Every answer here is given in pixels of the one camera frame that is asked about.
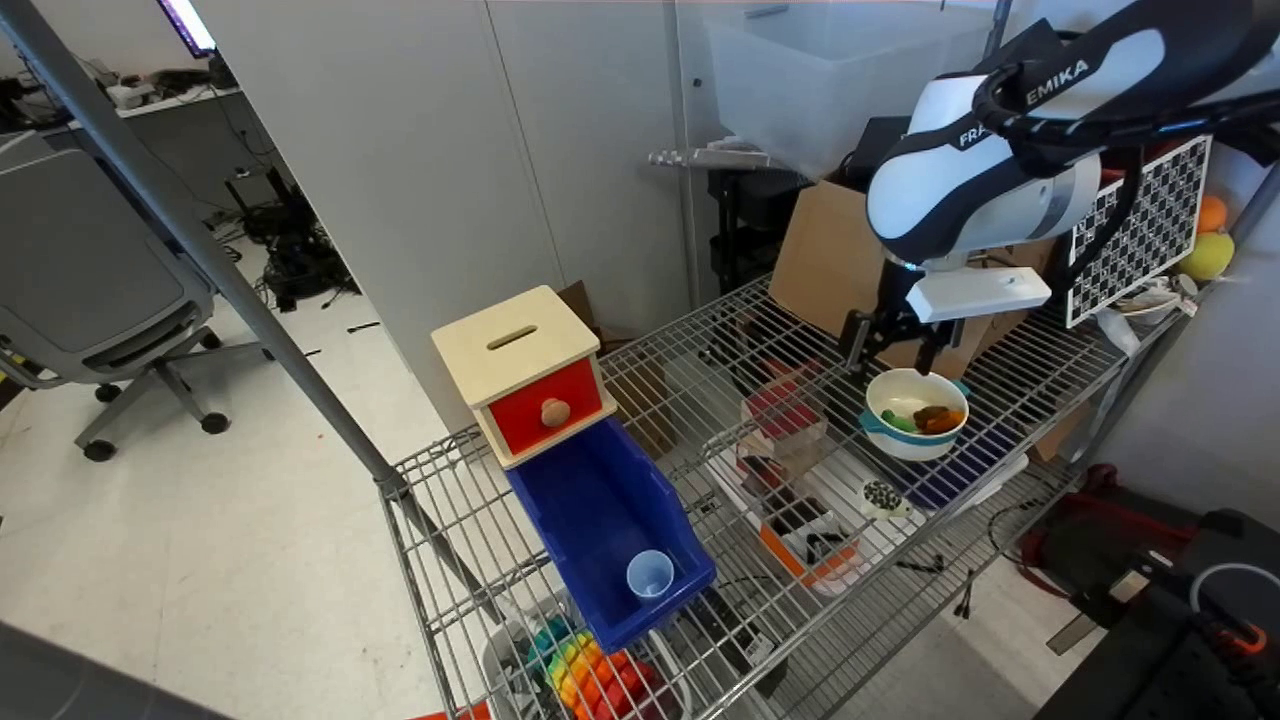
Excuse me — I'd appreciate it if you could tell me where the computer monitor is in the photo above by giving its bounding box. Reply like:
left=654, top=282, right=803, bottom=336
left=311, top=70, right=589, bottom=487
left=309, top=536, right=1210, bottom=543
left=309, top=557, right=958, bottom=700
left=147, top=0, right=225, bottom=64

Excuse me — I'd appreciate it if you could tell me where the metal wire shelf rack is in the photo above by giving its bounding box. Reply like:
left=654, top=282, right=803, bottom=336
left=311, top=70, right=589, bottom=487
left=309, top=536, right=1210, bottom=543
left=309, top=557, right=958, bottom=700
left=377, top=270, right=1178, bottom=720

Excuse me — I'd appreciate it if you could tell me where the clear plastic cup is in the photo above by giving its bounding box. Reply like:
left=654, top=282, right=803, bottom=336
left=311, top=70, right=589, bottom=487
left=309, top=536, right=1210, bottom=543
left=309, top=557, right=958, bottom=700
left=621, top=543, right=685, bottom=605

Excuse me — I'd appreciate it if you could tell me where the brown toy food piece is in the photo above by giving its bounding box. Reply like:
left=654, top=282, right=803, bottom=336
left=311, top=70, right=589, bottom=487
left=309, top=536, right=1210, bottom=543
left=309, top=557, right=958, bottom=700
left=914, top=399, right=967, bottom=442

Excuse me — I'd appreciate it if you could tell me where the small black cable tie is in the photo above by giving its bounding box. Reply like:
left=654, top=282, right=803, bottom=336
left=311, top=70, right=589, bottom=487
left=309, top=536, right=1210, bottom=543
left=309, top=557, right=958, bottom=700
left=947, top=566, right=1001, bottom=619
left=890, top=548, right=954, bottom=580

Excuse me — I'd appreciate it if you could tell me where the rainbow stacking toy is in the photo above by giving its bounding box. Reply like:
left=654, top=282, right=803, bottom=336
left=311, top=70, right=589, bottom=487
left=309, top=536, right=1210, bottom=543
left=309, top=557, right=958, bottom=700
left=523, top=613, right=672, bottom=720

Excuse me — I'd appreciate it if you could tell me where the white cable bundle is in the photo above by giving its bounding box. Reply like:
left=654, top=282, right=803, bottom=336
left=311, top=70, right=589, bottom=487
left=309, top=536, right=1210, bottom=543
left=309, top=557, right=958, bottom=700
left=1094, top=270, right=1204, bottom=364

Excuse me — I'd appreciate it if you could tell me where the yellow tennis ball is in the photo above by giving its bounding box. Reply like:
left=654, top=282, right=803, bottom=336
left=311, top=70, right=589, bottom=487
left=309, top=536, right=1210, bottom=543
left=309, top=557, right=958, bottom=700
left=1176, top=227, right=1240, bottom=289

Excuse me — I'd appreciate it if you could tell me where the blue white flat box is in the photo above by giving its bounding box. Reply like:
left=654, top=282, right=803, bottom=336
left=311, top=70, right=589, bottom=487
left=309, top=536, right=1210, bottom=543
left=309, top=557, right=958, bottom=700
left=902, top=430, right=1035, bottom=520

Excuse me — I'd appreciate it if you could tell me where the grey cable loop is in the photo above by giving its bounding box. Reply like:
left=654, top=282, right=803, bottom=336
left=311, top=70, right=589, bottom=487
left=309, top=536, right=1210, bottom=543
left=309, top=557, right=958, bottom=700
left=1184, top=557, right=1280, bottom=634

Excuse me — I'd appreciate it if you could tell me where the bowl with food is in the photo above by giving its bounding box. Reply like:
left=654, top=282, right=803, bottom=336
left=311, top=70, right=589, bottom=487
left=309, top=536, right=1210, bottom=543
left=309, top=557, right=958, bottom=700
left=854, top=364, right=975, bottom=468

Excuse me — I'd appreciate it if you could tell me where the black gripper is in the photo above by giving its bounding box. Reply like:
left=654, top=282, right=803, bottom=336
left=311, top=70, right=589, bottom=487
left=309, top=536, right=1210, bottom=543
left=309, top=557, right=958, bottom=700
left=841, top=270, right=941, bottom=390

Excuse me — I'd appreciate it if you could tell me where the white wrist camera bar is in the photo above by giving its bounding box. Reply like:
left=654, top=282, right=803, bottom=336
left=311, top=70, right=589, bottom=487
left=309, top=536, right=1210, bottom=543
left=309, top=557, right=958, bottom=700
left=902, top=266, right=1054, bottom=330

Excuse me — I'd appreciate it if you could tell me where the brown cardboard box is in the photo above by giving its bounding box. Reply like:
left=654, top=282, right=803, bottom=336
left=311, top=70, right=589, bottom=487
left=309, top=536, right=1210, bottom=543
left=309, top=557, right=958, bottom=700
left=762, top=177, right=1061, bottom=385

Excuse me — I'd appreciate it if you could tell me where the blue plastic bin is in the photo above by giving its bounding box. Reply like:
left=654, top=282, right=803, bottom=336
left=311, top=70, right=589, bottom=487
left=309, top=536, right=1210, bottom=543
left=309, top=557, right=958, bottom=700
left=505, top=416, right=719, bottom=658

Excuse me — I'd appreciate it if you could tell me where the grey office chair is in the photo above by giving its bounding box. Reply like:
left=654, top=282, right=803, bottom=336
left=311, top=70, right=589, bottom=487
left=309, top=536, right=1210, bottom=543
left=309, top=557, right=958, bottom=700
left=0, top=124, right=279, bottom=468

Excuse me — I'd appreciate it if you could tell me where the grey metal pole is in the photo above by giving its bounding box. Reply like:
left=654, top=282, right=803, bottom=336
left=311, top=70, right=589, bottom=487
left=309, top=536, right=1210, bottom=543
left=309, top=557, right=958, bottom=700
left=0, top=0, right=512, bottom=634

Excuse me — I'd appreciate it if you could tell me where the white perforated panel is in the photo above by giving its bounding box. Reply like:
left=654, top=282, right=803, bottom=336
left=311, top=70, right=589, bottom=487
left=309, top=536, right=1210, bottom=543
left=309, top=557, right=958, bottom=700
left=1061, top=130, right=1218, bottom=336

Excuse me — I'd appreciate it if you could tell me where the red white box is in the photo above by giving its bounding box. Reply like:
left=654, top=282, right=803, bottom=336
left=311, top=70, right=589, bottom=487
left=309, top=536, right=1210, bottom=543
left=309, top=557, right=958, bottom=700
left=737, top=369, right=836, bottom=464

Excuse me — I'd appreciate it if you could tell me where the orange ball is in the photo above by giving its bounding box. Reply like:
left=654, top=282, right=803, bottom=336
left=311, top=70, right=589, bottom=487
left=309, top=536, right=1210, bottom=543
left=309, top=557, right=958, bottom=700
left=1193, top=193, right=1236, bottom=239

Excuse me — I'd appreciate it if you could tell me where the black equipment pile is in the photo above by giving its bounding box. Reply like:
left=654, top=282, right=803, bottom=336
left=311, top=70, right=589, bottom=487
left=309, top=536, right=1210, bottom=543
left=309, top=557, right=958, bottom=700
left=225, top=166, right=365, bottom=317

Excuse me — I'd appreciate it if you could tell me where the wooden box with red drawer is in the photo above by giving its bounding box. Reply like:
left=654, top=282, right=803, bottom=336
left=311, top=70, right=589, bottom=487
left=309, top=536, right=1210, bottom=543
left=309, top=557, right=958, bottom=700
left=429, top=282, right=621, bottom=473

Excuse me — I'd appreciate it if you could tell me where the orange white box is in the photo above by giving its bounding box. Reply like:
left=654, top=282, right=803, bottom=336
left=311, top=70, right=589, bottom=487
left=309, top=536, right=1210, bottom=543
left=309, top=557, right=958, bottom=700
left=753, top=487, right=866, bottom=597

